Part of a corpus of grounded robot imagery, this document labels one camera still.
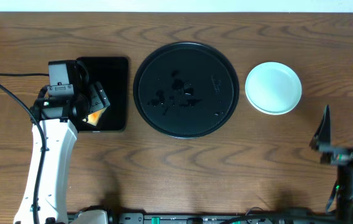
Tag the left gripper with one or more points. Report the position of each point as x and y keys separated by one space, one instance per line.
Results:
x=99 y=98

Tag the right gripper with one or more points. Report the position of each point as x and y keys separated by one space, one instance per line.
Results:
x=323 y=135

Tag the yellow sponge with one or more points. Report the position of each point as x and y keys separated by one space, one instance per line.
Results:
x=93 y=118

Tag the green plate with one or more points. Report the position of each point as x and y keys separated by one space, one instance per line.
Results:
x=273 y=88

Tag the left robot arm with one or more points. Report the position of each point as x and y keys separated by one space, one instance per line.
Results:
x=73 y=100

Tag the black rectangular tray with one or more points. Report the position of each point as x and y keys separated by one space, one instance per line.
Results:
x=112 y=73

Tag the round black tray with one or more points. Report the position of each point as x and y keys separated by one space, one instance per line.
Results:
x=186 y=89

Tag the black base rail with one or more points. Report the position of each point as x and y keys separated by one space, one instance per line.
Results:
x=97 y=214

